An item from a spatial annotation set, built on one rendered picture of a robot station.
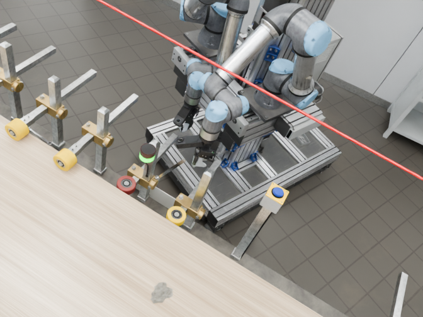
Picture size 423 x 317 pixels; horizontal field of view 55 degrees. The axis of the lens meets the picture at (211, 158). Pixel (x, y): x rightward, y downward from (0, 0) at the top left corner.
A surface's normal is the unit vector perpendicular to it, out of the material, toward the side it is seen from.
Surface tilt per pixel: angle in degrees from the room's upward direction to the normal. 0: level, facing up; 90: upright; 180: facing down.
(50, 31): 0
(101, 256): 0
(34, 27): 0
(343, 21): 90
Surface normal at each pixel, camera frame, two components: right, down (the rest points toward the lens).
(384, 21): -0.38, 0.65
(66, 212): 0.24, -0.62
